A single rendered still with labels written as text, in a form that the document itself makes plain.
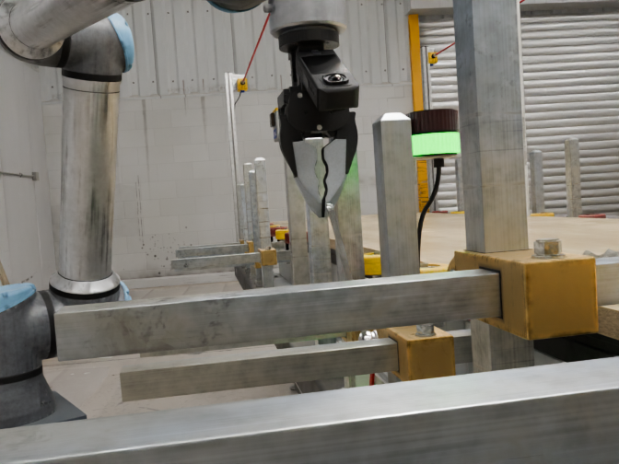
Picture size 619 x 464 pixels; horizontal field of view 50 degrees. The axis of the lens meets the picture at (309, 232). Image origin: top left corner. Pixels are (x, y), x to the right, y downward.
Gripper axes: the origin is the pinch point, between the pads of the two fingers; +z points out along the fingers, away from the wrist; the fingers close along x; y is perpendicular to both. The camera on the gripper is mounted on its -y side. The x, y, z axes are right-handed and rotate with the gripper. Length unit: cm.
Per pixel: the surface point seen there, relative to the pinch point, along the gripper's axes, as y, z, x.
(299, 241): 71, 9, -8
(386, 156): -4.7, -5.1, -6.5
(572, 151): 137, -11, -116
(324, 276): 45.3, 13.7, -8.2
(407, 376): -11.3, 17.6, -5.3
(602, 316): -19.4, 11.7, -22.0
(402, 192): -4.7, -1.0, -8.2
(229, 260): 142, 17, 5
